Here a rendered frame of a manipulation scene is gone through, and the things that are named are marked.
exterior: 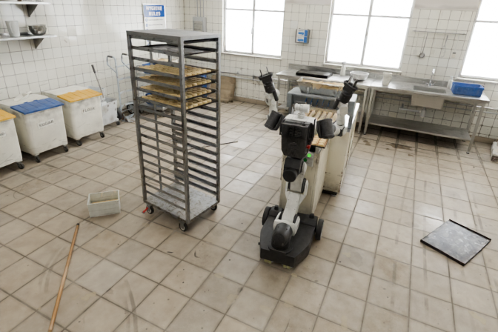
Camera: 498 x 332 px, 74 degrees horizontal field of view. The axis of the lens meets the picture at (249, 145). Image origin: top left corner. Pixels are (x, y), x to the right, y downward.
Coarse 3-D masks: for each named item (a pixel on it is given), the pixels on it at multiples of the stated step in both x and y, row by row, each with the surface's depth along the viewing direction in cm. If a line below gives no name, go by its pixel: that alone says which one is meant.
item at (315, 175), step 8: (328, 144) 357; (320, 152) 305; (320, 160) 315; (312, 168) 310; (320, 168) 327; (312, 176) 312; (320, 176) 340; (312, 184) 315; (320, 184) 353; (280, 192) 332; (296, 192) 325; (312, 192) 318; (320, 192) 368; (280, 200) 336; (304, 200) 325; (312, 200) 322; (304, 208) 328; (312, 208) 325
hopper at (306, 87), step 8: (296, 80) 360; (304, 80) 382; (312, 80) 379; (320, 80) 376; (328, 80) 373; (336, 80) 370; (304, 88) 362; (312, 88) 358; (320, 88) 354; (328, 88) 350; (336, 88) 347; (336, 96) 354
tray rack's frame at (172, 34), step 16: (128, 32) 278; (144, 32) 270; (160, 32) 276; (176, 32) 282; (192, 32) 288; (128, 48) 284; (176, 160) 369; (144, 176) 334; (160, 176) 356; (144, 192) 340; (160, 192) 359; (176, 192) 360; (192, 192) 361; (160, 208) 332; (176, 208) 332; (192, 208) 333; (208, 208) 336
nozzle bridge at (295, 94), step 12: (288, 96) 366; (300, 96) 369; (312, 96) 356; (324, 96) 355; (288, 108) 382; (312, 108) 364; (324, 108) 360; (336, 108) 359; (348, 108) 354; (348, 120) 361
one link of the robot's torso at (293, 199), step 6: (306, 186) 305; (288, 192) 309; (294, 192) 314; (306, 192) 307; (288, 198) 306; (294, 198) 305; (300, 198) 306; (288, 204) 302; (294, 204) 301; (288, 210) 298; (294, 210) 297; (282, 216) 294; (288, 216) 293; (294, 216) 293; (294, 222) 291
